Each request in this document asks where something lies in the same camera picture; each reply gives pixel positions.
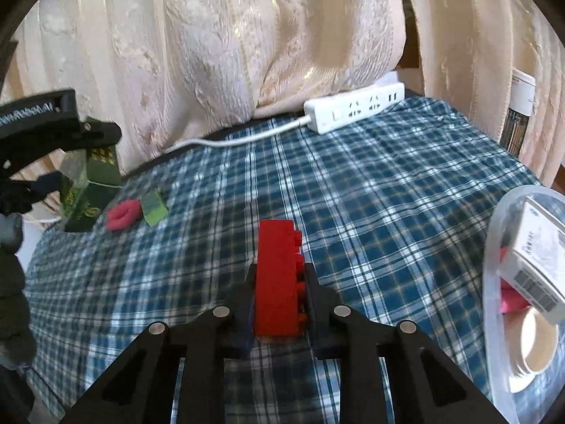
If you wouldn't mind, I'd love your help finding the person's left hand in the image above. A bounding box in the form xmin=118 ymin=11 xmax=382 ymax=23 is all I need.
xmin=0 ymin=213 xmax=37 ymax=407

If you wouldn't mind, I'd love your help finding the cream patterned curtain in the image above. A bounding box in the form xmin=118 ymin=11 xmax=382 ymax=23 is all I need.
xmin=399 ymin=0 xmax=565 ymax=186
xmin=0 ymin=0 xmax=407 ymax=222

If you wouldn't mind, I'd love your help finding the white power cable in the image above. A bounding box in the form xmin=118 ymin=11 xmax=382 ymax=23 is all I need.
xmin=165 ymin=115 xmax=314 ymax=153

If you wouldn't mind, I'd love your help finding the pink foam roller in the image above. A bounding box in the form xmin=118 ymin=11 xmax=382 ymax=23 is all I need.
xmin=106 ymin=200 xmax=142 ymax=231

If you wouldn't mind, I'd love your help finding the pink foam piece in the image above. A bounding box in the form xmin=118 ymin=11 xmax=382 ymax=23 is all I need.
xmin=499 ymin=247 xmax=528 ymax=314

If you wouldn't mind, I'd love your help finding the white power strip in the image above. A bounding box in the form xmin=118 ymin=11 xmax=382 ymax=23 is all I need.
xmin=304 ymin=82 xmax=406 ymax=134

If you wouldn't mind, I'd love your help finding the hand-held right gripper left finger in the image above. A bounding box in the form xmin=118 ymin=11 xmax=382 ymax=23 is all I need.
xmin=59 ymin=263 xmax=259 ymax=424

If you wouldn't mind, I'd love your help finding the green block with blue circles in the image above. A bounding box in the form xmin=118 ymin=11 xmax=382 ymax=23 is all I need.
xmin=140 ymin=188 xmax=169 ymax=226

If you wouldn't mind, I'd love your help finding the blue plaid tablecloth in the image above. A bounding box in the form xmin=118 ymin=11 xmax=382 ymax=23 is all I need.
xmin=24 ymin=95 xmax=543 ymax=424

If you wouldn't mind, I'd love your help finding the red building block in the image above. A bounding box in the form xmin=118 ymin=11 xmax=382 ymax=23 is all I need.
xmin=255 ymin=220 xmax=305 ymax=337

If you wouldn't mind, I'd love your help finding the clear plastic bowl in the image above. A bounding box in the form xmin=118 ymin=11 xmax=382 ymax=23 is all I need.
xmin=482 ymin=185 xmax=565 ymax=424

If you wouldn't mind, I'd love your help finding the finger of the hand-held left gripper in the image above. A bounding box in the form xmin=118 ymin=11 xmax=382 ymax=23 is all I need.
xmin=66 ymin=117 xmax=122 ymax=151
xmin=30 ymin=171 xmax=63 ymax=207

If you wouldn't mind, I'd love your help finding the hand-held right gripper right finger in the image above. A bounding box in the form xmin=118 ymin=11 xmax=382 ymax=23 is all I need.
xmin=304 ymin=263 xmax=499 ymax=424

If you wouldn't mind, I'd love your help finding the dark green box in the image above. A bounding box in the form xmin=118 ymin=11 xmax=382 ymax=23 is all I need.
xmin=59 ymin=143 xmax=122 ymax=233

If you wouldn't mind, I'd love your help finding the white medicine box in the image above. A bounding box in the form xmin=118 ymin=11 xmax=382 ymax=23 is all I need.
xmin=501 ymin=197 xmax=565 ymax=324

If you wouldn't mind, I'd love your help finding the white tower heater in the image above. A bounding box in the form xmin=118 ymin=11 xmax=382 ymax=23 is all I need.
xmin=499 ymin=68 xmax=537 ymax=157

